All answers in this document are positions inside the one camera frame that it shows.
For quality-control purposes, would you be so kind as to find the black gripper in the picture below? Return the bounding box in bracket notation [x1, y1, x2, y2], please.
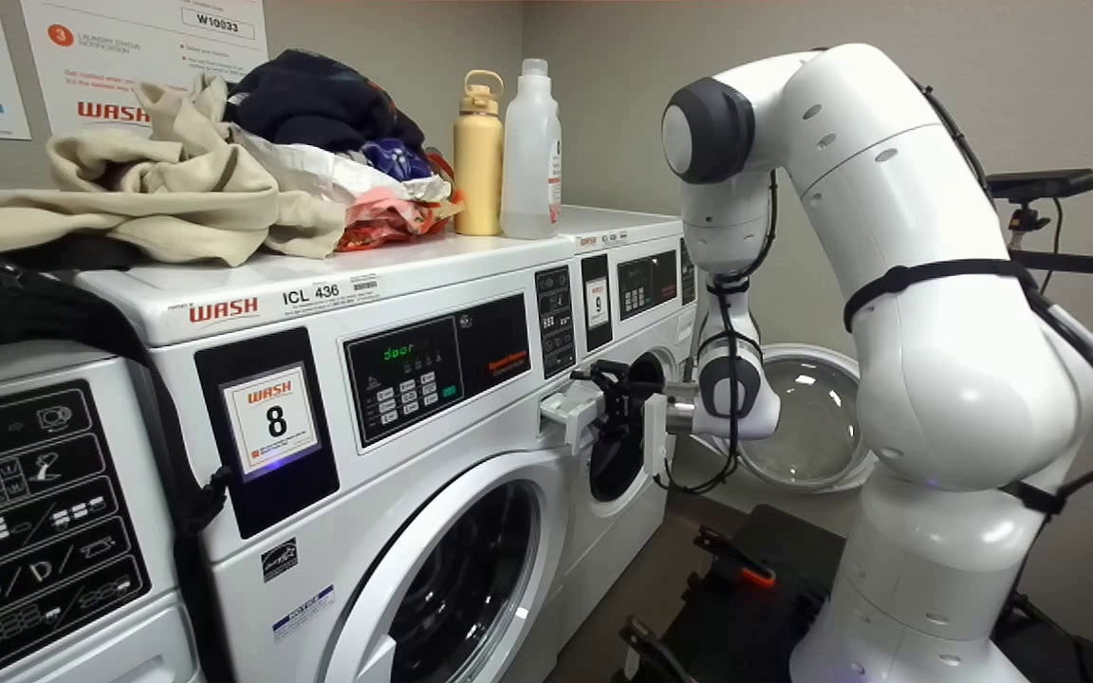
[588, 361, 694, 500]

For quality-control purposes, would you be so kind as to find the grey washer door handle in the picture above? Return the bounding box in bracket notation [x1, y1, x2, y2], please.
[537, 379, 603, 451]

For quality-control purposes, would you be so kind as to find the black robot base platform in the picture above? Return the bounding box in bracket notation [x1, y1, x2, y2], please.
[612, 505, 842, 683]

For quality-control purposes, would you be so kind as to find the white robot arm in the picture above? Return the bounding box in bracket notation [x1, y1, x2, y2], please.
[660, 43, 1093, 683]

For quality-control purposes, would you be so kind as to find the far white washing machine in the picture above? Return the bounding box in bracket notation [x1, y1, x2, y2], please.
[557, 209, 871, 553]

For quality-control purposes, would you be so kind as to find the white washing machine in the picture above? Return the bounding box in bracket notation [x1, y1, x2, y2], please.
[557, 209, 871, 553]
[78, 231, 588, 683]

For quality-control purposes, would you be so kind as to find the middle white washing machine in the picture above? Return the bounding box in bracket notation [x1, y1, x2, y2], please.
[78, 231, 588, 683]

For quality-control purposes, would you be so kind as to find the near white washing machine nine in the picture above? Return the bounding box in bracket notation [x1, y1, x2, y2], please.
[0, 342, 206, 683]

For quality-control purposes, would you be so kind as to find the orange black clamp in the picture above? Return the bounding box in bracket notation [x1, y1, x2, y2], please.
[694, 528, 778, 594]

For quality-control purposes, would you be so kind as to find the white laundry detergent bottle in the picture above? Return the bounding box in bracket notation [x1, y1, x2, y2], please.
[502, 59, 560, 236]

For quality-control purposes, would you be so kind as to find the yellow metal water bottle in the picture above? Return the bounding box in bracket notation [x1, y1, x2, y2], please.
[452, 70, 504, 236]

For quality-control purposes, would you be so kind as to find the pile of mixed clothes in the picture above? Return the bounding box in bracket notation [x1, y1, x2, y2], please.
[222, 48, 461, 249]

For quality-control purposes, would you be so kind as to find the beige cloth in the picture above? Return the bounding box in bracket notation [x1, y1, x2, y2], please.
[0, 80, 344, 266]

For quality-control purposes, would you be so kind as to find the black garment on washer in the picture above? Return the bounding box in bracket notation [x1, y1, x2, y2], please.
[0, 257, 236, 683]

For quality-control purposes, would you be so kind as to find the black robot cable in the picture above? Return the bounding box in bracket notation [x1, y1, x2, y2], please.
[651, 88, 1093, 515]

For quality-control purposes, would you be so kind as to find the black side camera mount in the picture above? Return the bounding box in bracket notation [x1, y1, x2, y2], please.
[981, 169, 1093, 279]

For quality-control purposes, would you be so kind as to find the wall instruction poster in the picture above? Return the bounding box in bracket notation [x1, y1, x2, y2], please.
[20, 0, 270, 132]

